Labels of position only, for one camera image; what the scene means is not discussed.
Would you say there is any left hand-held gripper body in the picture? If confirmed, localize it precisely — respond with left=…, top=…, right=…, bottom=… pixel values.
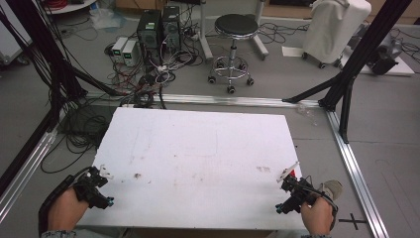
left=72, top=166, right=115, bottom=210

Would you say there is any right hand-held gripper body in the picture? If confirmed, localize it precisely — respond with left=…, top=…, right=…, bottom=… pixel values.
left=274, top=174, right=320, bottom=215

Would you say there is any person's right hand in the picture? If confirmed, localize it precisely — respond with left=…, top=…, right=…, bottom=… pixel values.
left=300, top=195, right=335, bottom=237

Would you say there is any person's left hand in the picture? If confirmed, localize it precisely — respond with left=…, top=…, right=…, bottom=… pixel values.
left=48, top=187, right=90, bottom=233

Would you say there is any white power supply box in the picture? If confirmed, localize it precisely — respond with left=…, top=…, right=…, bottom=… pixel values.
left=121, top=39, right=139, bottom=67
left=111, top=36, right=129, bottom=62

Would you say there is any white paper sheet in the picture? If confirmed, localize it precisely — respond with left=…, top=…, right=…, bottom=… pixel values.
left=280, top=46, right=307, bottom=59

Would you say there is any white table leg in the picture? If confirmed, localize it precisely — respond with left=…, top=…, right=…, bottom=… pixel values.
left=197, top=0, right=215, bottom=62
left=252, top=0, right=269, bottom=61

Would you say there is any large black computer tower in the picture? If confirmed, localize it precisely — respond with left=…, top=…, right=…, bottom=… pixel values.
left=136, top=9, right=163, bottom=66

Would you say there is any black device on board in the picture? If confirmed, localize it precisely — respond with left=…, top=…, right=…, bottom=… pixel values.
left=367, top=31, right=404, bottom=76

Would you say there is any white cloth-covered cart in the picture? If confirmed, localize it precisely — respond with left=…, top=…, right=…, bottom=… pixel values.
left=301, top=0, right=372, bottom=69

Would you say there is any white flat floor board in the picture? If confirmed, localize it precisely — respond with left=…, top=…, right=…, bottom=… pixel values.
left=339, top=49, right=416, bottom=77

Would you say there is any clear plastic bag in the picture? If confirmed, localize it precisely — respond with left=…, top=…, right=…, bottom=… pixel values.
left=88, top=7, right=128, bottom=32

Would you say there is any black round rolling stool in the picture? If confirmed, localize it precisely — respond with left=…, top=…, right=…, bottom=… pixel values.
left=207, top=13, right=262, bottom=95

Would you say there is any slim black computer tower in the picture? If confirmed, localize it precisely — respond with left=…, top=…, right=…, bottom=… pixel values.
left=160, top=5, right=182, bottom=55

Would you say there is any round white table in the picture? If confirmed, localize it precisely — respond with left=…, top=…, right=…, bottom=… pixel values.
left=42, top=0, right=98, bottom=15

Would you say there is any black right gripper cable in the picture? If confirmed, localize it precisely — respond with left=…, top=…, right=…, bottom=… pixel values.
left=305, top=177, right=340, bottom=231

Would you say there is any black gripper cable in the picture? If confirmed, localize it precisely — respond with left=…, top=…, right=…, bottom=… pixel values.
left=37, top=166, right=94, bottom=236
left=305, top=177, right=340, bottom=231

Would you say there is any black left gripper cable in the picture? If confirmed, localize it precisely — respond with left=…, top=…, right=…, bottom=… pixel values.
left=37, top=166, right=94, bottom=236

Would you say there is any long aluminium floor rail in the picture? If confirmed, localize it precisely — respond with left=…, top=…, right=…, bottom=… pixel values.
left=83, top=91, right=322, bottom=109

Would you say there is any tangle of floor cables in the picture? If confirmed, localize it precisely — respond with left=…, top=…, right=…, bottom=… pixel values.
left=41, top=19, right=207, bottom=175

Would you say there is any black frame post with cables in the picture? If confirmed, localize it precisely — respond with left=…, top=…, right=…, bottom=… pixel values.
left=0, top=0, right=124, bottom=133

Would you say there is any black braced frame post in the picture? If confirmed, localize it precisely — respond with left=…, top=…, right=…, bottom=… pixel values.
left=281, top=0, right=414, bottom=144

